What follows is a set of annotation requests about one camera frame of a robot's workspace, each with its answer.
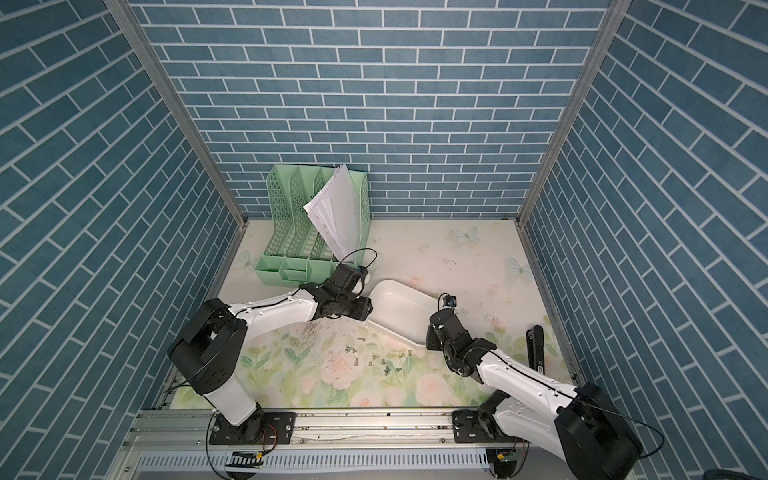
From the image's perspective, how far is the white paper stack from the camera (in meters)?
0.89

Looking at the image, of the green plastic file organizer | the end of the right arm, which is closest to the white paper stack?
the green plastic file organizer

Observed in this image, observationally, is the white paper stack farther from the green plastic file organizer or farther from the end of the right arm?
the end of the right arm
